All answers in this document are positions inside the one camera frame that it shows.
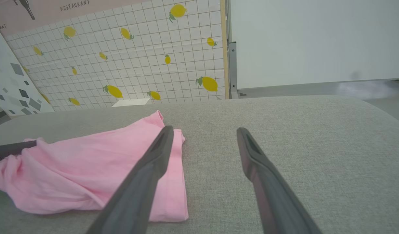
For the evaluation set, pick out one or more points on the grey metal stand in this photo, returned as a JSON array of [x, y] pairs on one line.
[[232, 71]]

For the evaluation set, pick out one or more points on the pink restaurant poster panel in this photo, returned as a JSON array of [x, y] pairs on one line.
[[40, 13]]

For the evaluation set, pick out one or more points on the white box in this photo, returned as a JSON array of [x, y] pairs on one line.
[[131, 102]]

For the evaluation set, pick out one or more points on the lemon print partition screen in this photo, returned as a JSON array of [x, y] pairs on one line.
[[137, 65]]

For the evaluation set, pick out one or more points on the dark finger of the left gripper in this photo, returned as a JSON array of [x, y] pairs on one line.
[[4, 151]]

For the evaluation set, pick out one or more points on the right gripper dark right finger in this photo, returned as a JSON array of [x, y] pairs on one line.
[[274, 195]]

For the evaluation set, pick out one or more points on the white grey geometric pattern panel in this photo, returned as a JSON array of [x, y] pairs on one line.
[[10, 87]]

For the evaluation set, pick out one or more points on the pink cloth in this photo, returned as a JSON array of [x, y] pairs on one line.
[[72, 169]]

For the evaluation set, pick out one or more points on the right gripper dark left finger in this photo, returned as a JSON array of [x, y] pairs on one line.
[[137, 195]]

